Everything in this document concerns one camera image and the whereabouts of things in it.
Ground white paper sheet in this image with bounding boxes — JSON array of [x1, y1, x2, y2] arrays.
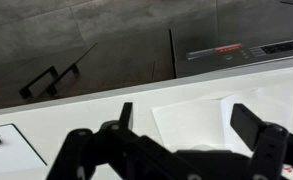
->
[[152, 85, 293, 156]]

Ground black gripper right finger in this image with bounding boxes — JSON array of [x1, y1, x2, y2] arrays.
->
[[230, 103, 293, 180]]

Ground stainless steel dishwasher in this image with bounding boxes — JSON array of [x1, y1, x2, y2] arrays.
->
[[169, 28, 293, 78]]

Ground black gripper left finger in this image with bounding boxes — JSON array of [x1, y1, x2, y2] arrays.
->
[[46, 102, 173, 180]]

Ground black cabinet door handle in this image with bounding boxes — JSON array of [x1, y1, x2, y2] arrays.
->
[[18, 65, 60, 99]]

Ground white clipboard on counter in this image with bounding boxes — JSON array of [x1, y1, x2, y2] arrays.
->
[[0, 124, 47, 174]]

